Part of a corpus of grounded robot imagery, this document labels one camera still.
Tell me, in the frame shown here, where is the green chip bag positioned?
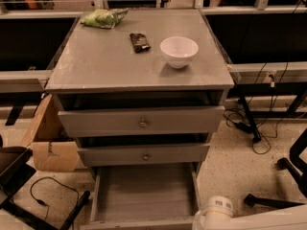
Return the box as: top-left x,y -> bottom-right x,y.
81,9 -> 129,29

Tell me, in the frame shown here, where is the grey top drawer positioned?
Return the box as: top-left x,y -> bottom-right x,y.
59,106 -> 224,138

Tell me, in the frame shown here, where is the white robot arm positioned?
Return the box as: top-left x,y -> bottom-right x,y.
192,195 -> 307,230

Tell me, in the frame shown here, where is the white ceramic bowl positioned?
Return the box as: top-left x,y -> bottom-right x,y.
160,36 -> 199,69

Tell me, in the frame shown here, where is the grey wooden drawer cabinet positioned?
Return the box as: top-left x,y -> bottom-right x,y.
44,9 -> 235,180

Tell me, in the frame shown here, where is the black cables right floor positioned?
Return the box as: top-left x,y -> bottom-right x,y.
223,62 -> 307,155

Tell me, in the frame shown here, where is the brown cardboard box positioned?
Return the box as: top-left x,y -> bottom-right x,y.
20,95 -> 80,173

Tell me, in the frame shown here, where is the grey middle drawer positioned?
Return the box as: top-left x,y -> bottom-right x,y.
78,143 -> 209,167

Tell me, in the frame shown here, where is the grey drawer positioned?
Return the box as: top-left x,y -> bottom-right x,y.
80,163 -> 201,230
78,143 -> 209,167
59,106 -> 224,138

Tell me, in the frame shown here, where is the dark brown snack packet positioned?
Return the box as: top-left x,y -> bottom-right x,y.
130,34 -> 151,53

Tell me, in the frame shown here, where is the black floor cable left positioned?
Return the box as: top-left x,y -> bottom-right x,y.
30,176 -> 81,222

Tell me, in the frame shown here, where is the black office chair base right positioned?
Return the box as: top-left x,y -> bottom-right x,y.
243,129 -> 307,210

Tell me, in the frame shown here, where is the black table leg stand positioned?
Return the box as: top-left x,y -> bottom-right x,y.
238,92 -> 261,143

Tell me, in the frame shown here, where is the grey bottom drawer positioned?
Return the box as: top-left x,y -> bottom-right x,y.
80,163 -> 201,230

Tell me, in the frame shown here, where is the black chair left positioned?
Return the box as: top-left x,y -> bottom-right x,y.
0,146 -> 90,230

